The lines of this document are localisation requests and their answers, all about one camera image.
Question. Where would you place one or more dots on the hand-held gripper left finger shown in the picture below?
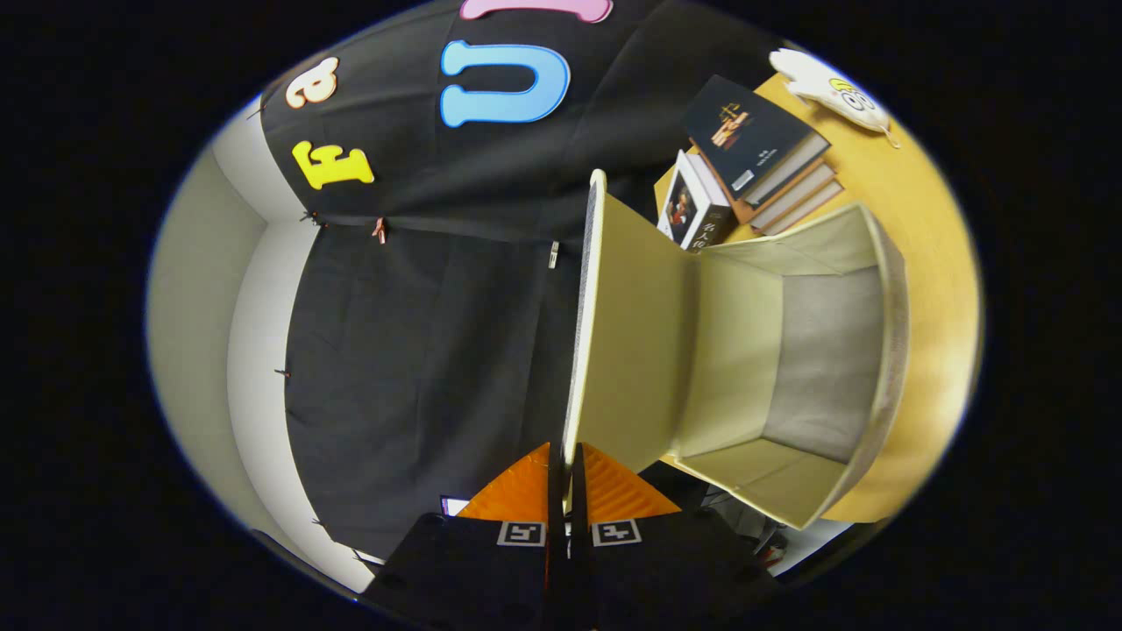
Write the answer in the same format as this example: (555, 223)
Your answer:
(473, 570)

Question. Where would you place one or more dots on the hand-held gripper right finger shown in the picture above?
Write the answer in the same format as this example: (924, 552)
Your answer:
(657, 570)

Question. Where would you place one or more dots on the grey fabric storage box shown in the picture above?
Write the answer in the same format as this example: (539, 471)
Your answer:
(745, 350)

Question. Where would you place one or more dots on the orange cloth clip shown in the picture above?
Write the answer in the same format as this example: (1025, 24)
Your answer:
(379, 230)

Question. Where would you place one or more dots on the white cover book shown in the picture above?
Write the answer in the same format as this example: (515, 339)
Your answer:
(684, 206)

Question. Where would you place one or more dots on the brown cover book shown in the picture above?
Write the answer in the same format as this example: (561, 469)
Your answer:
(806, 209)
(793, 194)

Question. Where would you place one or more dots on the dark cover book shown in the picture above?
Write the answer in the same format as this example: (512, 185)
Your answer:
(745, 136)

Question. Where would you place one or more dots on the white plush toy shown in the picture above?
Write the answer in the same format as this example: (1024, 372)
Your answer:
(828, 88)

